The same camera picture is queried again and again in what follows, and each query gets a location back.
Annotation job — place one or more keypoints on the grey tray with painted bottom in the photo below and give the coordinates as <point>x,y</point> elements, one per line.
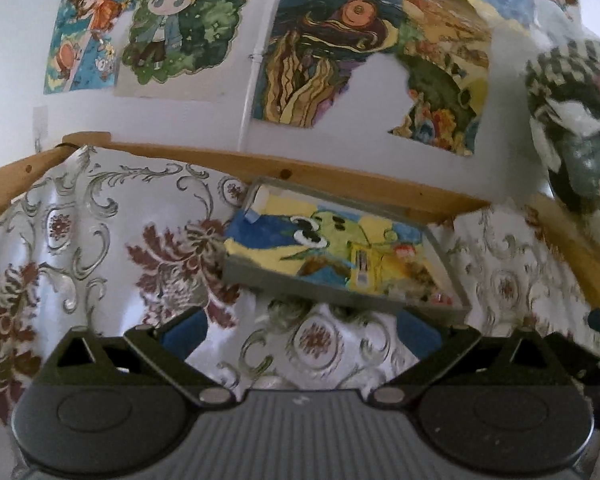
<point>290,240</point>

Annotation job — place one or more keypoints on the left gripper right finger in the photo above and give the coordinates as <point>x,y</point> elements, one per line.
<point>445,358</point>

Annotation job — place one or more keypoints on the torn landscape painting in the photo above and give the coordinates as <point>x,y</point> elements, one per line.
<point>444,46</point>

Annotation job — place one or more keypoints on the blond chibi boy poster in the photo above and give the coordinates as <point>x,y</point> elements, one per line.
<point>177,49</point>

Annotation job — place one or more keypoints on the yellow snack packet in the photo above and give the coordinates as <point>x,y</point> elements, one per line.
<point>364,262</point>

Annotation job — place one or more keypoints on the red label snack bag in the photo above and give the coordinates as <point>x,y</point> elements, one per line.
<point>414,275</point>

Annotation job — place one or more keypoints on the bagged checkered bedding bundle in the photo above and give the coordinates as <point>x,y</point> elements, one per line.
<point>563,95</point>

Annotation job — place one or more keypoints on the swirly starry night painting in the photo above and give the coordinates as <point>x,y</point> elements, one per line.
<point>313,48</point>

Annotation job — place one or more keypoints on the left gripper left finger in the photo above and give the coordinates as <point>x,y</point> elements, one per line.
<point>165,348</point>

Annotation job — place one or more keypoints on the white wall pipe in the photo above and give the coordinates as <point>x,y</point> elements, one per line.
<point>262,17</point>

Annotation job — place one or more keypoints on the orange-haired girl poster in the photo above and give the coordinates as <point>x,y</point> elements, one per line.
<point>82,55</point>

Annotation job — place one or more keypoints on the floral white bed cover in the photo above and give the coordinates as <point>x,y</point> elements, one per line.
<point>109,240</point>

